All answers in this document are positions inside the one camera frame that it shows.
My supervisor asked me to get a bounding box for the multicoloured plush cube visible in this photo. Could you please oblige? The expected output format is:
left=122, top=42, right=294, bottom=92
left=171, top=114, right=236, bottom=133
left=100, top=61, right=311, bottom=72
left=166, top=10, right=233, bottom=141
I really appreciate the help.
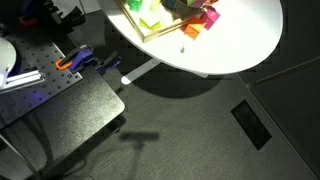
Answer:
left=173, top=0, right=207, bottom=18

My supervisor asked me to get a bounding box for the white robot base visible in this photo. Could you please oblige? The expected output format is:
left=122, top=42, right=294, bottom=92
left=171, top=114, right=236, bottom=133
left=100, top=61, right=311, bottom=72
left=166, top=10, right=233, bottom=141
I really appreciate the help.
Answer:
left=0, top=36, right=17, bottom=89

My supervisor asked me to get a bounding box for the wooden tray box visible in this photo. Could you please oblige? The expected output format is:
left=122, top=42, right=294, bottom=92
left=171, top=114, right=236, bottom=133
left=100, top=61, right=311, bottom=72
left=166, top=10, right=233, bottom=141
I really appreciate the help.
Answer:
left=114, top=0, right=206, bottom=44

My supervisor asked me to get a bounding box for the light green block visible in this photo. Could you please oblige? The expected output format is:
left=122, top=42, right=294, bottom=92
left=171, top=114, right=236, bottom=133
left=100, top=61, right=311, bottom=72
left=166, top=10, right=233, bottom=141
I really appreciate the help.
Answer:
left=139, top=16, right=163, bottom=32

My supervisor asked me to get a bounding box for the orange block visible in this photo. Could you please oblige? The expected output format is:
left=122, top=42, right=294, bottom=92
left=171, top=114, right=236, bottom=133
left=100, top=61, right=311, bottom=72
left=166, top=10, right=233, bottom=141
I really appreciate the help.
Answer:
left=183, top=20, right=206, bottom=41

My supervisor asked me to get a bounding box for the yellow block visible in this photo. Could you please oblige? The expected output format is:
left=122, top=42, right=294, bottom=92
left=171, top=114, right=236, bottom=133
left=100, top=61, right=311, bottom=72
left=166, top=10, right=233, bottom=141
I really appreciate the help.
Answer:
left=149, top=0, right=163, bottom=14

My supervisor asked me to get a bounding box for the small blue block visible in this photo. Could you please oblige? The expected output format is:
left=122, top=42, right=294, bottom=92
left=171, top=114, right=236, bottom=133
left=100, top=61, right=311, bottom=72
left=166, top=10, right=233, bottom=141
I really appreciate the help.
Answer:
left=161, top=0, right=178, bottom=10

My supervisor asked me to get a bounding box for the dark green block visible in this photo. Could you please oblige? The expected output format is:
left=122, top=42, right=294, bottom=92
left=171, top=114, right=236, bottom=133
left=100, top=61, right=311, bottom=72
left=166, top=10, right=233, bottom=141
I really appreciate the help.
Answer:
left=125, top=0, right=144, bottom=13

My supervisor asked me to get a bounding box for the white table base leg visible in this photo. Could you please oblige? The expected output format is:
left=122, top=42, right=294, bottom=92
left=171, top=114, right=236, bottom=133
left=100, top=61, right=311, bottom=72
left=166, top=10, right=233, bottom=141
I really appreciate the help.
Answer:
left=120, top=57, right=210, bottom=85

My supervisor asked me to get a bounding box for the black speckled platform plate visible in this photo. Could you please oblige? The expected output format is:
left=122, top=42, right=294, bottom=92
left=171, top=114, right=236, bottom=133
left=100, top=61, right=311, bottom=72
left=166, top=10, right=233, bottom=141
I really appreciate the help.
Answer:
left=0, top=66, right=126, bottom=178

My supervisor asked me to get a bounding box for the dark rectangular floor hatch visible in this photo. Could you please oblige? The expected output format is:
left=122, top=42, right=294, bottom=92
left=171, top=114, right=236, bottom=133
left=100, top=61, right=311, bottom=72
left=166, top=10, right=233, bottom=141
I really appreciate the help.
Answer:
left=230, top=99, right=273, bottom=152

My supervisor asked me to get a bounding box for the perforated metal breadboard plate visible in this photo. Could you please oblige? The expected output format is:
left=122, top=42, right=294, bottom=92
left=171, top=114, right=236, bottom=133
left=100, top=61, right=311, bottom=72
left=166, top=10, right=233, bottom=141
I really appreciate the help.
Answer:
left=0, top=24, right=84, bottom=129

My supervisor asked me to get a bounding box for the purple clamp with orange handle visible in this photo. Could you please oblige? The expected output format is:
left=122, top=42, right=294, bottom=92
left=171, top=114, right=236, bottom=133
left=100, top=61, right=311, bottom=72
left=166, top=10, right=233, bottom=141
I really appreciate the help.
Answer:
left=54, top=43, right=123, bottom=76
left=18, top=0, right=86, bottom=33

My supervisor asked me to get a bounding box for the silver aluminium rail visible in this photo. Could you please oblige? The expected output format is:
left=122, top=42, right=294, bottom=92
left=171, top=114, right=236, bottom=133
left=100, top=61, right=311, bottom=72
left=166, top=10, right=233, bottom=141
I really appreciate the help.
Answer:
left=1, top=68, right=46, bottom=90

